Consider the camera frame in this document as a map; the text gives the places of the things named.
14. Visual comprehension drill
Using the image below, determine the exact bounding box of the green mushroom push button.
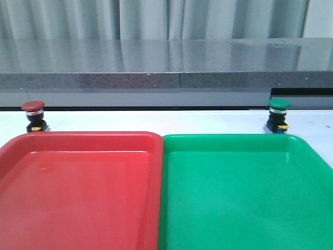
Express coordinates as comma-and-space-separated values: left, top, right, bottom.
263, 98, 291, 134

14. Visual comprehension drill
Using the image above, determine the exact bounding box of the red mushroom push button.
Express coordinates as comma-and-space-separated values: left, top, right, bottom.
21, 100, 50, 133

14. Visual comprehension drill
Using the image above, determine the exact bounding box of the grey stone counter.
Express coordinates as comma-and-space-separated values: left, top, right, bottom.
1, 38, 332, 110

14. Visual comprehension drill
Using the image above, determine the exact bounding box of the green plastic tray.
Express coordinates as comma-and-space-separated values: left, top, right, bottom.
158, 134, 332, 249

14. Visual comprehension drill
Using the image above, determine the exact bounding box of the red plastic tray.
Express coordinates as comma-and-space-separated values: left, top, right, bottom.
1, 132, 163, 249

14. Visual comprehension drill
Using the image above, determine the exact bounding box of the grey pleated curtain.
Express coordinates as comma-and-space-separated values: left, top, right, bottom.
0, 0, 310, 40

